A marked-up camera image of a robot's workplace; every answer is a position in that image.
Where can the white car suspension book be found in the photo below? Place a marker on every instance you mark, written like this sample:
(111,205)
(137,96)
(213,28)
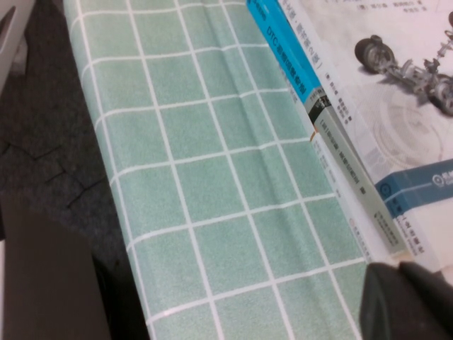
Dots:
(407,124)

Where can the green checkered tablecloth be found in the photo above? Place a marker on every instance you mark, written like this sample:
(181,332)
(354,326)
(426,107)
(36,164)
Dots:
(212,177)

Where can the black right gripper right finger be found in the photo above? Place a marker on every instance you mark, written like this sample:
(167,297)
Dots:
(407,304)

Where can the blue grey spine book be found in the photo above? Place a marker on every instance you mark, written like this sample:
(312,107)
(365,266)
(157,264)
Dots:
(283,42)

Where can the white spine book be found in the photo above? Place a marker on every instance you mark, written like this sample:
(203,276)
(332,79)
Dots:
(352,219)

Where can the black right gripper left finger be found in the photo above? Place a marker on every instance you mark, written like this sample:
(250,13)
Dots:
(46,283)

